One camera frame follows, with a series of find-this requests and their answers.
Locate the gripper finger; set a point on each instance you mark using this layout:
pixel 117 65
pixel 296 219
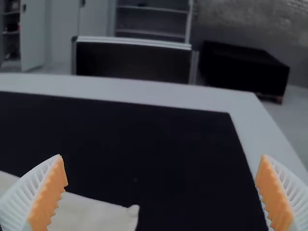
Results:
pixel 274 192
pixel 48 190

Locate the pale towel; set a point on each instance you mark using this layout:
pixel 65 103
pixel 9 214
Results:
pixel 96 216

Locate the black mat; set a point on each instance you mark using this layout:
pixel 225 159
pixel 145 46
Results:
pixel 144 156

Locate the black crate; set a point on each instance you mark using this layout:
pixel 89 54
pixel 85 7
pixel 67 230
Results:
pixel 240 69

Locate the black framed panel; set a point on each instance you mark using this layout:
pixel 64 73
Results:
pixel 132 62

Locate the grey cupboard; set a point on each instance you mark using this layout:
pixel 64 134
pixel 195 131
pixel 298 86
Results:
pixel 31 36
pixel 151 21

